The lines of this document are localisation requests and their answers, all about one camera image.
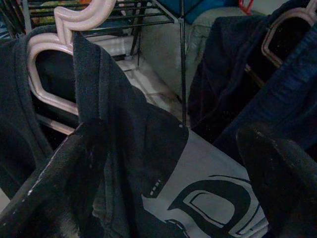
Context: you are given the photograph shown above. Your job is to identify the plastic clothes hanger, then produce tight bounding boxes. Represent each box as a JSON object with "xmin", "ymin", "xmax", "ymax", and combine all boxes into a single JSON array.
[
  {"xmin": 244, "ymin": 0, "xmax": 317, "ymax": 89},
  {"xmin": 26, "ymin": 0, "xmax": 127, "ymax": 136}
]

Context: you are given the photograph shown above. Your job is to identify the grey-green leather sofa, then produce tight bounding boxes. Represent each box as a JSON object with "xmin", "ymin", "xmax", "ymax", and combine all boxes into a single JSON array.
[{"xmin": 138, "ymin": 6, "xmax": 263, "ymax": 102}]

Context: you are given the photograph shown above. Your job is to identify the dark navy garment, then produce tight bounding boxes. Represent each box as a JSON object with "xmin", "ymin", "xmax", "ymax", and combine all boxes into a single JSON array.
[{"xmin": 189, "ymin": 0, "xmax": 317, "ymax": 159}]

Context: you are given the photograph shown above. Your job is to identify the blue cushion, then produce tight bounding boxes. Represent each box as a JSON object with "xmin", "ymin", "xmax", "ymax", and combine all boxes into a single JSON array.
[{"xmin": 157, "ymin": 0, "xmax": 240, "ymax": 25}]

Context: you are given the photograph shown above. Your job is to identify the black metal drying rack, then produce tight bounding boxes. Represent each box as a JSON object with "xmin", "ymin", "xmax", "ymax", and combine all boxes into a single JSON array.
[{"xmin": 22, "ymin": 0, "xmax": 189, "ymax": 124}]

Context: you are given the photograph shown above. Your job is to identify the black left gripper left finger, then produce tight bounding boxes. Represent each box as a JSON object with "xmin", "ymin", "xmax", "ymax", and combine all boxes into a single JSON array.
[{"xmin": 0, "ymin": 118, "xmax": 110, "ymax": 238}]

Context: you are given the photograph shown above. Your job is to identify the red wire hanger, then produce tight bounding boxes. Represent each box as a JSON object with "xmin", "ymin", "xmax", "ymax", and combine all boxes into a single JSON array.
[{"xmin": 238, "ymin": 0, "xmax": 255, "ymax": 16}]

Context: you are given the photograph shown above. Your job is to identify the navy garment with white print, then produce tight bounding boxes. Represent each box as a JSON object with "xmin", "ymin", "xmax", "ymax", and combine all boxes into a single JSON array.
[{"xmin": 0, "ymin": 26, "xmax": 272, "ymax": 238}]

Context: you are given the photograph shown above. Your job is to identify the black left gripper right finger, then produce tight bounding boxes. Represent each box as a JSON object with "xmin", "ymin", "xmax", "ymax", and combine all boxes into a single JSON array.
[{"xmin": 236, "ymin": 122, "xmax": 317, "ymax": 238}]

